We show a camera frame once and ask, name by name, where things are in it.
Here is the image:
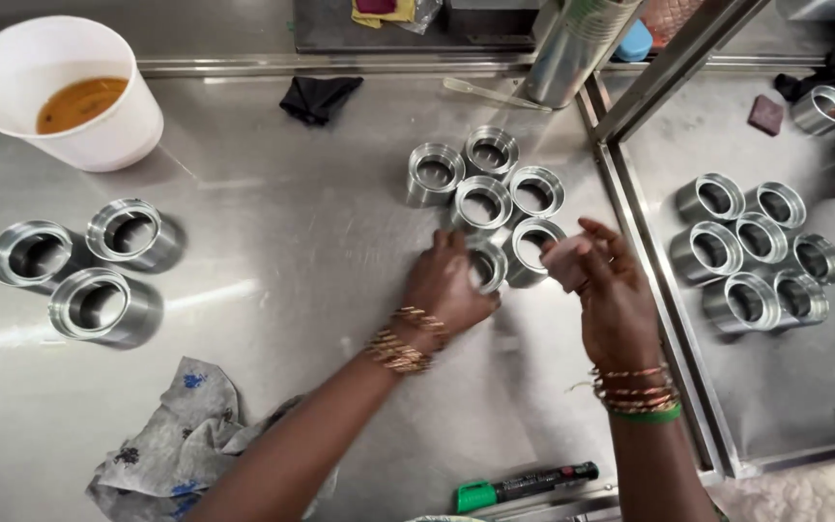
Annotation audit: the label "pink abrasive pad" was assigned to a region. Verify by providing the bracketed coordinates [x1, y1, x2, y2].
[547, 235, 594, 293]

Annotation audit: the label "person's left hand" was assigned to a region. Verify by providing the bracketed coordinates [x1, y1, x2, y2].
[402, 228, 503, 338]

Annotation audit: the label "metal table divider rail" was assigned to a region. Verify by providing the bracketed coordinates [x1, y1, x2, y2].
[576, 71, 835, 481]

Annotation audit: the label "dark metal tray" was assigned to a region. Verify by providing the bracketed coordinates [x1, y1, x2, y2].
[293, 0, 543, 55]

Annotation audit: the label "white plastic bucket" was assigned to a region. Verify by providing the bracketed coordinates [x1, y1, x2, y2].
[0, 16, 165, 174]

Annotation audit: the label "group of steel rings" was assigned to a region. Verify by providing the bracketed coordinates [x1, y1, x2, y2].
[670, 172, 835, 336]

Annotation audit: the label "green and black marker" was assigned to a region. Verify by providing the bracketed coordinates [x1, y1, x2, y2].
[455, 461, 601, 514]

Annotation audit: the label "black cloth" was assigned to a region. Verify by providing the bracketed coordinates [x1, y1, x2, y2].
[279, 75, 365, 127]
[774, 40, 835, 104]

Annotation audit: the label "gold and green bangles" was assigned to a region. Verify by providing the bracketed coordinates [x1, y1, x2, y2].
[590, 362, 683, 426]

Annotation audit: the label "blue plastic container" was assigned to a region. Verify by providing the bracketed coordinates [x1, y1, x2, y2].
[612, 19, 655, 63]

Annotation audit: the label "person's right hand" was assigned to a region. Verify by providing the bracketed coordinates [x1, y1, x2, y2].
[541, 217, 662, 372]

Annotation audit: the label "orange liquid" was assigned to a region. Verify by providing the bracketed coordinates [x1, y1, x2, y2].
[35, 77, 130, 136]

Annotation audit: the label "slanted metal frame post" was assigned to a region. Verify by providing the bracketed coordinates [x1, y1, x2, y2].
[591, 0, 774, 144]

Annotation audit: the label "cluster of steel rings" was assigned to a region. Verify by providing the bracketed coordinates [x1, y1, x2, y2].
[406, 125, 569, 290]

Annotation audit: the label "grey cloth with blue stains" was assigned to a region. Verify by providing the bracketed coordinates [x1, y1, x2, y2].
[86, 355, 339, 522]

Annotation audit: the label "clear plastic bag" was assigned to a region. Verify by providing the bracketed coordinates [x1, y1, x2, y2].
[402, 0, 445, 36]

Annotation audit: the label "large metal cylinder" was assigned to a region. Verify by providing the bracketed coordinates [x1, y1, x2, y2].
[518, 0, 645, 110]

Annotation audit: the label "clear plastic pipette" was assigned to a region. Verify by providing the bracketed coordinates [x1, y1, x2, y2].
[442, 77, 554, 113]

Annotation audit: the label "pink mesh item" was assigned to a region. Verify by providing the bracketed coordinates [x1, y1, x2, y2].
[641, 0, 705, 46]

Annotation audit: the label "brown abrasive pad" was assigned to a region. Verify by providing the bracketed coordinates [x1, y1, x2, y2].
[747, 94, 786, 138]

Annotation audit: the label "yellow cloth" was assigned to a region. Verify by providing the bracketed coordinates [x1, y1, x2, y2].
[351, 0, 417, 30]

